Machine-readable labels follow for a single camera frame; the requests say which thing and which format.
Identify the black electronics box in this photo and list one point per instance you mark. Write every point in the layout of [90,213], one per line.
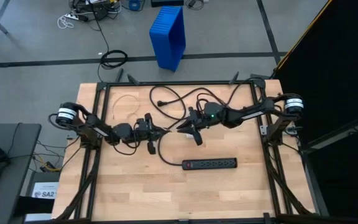
[98,11]

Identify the black power strip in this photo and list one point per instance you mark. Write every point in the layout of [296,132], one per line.
[197,164]

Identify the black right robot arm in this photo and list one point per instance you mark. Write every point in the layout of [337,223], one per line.
[250,115]

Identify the blue plastic bin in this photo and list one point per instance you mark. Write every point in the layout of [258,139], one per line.
[166,37]

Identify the white SA2 sign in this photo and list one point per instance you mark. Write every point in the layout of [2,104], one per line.
[45,190]

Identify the black desk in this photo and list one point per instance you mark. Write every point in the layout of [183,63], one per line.
[11,174]

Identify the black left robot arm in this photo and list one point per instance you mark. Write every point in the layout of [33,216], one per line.
[92,126]

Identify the flat black box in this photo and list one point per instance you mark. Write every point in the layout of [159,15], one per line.
[166,2]

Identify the black metal rig frame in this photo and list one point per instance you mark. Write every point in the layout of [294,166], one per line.
[179,83]

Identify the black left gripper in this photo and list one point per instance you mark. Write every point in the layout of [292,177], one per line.
[143,129]

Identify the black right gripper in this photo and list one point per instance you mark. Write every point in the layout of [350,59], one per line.
[199,121]

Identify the black curtain panel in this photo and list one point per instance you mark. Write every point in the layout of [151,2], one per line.
[337,62]

